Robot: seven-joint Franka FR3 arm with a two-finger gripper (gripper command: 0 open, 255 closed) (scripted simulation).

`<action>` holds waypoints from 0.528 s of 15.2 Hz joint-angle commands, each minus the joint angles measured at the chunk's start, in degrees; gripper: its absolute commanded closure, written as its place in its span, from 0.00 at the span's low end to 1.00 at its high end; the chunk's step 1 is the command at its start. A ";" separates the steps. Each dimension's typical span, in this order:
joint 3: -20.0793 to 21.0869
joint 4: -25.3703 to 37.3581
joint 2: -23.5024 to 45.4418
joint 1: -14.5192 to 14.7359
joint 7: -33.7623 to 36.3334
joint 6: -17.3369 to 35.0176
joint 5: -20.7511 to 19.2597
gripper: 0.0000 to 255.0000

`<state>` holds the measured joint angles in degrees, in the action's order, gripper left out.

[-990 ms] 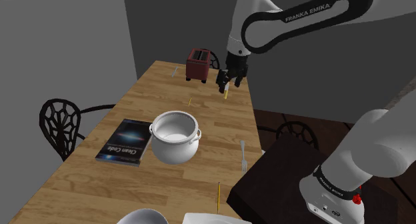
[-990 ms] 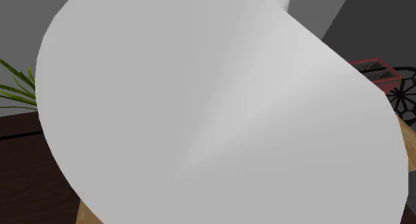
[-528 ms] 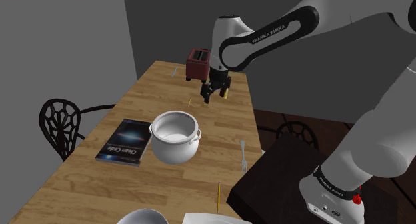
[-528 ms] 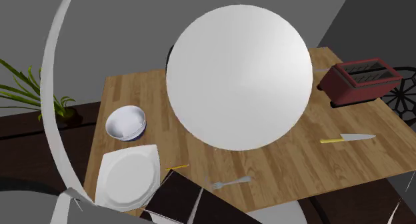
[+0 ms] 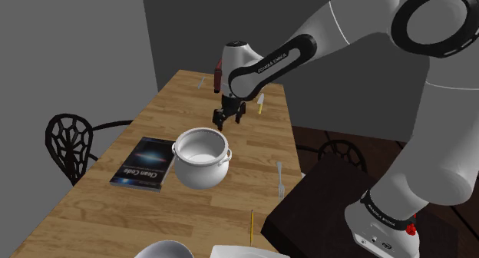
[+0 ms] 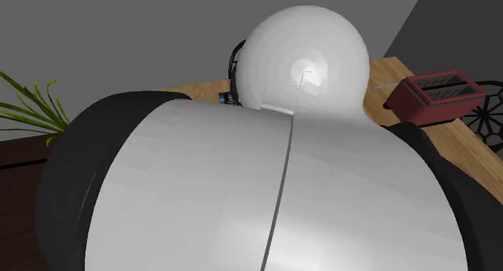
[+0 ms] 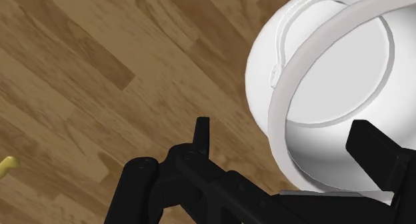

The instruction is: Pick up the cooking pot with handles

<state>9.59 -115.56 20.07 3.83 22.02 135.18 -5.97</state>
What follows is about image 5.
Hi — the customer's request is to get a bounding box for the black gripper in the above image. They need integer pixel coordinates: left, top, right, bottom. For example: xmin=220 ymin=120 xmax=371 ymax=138
xmin=212 ymin=94 xmax=247 ymax=132

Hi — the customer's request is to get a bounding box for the wooden table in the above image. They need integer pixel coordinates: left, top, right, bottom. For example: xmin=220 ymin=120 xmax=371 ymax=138
xmin=8 ymin=69 xmax=305 ymax=258

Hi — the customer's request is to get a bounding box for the white round pot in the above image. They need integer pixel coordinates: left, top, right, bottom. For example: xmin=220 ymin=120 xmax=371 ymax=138
xmin=171 ymin=127 xmax=233 ymax=191

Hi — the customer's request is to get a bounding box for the silver fork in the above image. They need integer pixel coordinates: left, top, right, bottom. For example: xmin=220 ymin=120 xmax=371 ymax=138
xmin=276 ymin=160 xmax=286 ymax=203

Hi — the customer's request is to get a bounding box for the dark blue book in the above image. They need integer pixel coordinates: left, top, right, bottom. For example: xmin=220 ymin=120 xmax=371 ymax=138
xmin=109 ymin=136 xmax=177 ymax=194

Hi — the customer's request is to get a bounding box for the yellow pencil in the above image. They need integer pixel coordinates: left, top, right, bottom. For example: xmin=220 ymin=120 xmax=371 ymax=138
xmin=249 ymin=209 xmax=256 ymax=247

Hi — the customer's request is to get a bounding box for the black lattice back chair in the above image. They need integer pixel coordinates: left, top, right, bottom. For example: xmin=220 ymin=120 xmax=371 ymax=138
xmin=295 ymin=138 xmax=368 ymax=174
xmin=45 ymin=113 xmax=134 ymax=187

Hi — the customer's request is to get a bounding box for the dark robot stand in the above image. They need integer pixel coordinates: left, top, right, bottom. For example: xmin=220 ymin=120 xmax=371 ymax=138
xmin=260 ymin=152 xmax=462 ymax=258

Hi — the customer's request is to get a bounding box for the white plate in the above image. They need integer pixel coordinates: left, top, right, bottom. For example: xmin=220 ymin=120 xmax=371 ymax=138
xmin=209 ymin=244 xmax=291 ymax=258

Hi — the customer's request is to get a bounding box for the white bowl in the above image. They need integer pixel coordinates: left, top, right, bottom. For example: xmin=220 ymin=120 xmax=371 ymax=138
xmin=133 ymin=239 xmax=196 ymax=258

